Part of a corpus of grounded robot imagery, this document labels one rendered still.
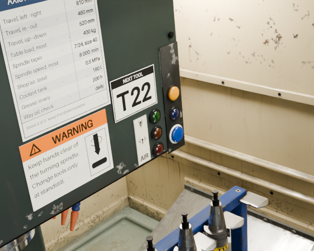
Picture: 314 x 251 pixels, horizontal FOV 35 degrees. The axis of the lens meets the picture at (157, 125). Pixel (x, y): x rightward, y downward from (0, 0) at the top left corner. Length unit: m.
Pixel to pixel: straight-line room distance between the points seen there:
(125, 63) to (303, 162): 1.01
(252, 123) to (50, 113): 1.11
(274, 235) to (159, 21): 1.18
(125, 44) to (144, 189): 1.58
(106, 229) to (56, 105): 1.67
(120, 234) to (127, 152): 1.51
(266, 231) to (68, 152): 1.22
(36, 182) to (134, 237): 1.59
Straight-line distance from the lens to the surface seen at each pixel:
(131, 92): 0.81
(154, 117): 0.86
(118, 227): 2.38
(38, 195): 0.75
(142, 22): 0.81
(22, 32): 0.67
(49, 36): 0.70
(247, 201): 1.35
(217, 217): 1.21
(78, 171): 0.78
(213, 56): 1.74
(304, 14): 1.52
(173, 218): 2.03
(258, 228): 1.89
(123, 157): 0.84
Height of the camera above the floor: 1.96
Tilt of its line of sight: 25 degrees down
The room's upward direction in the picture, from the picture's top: 6 degrees counter-clockwise
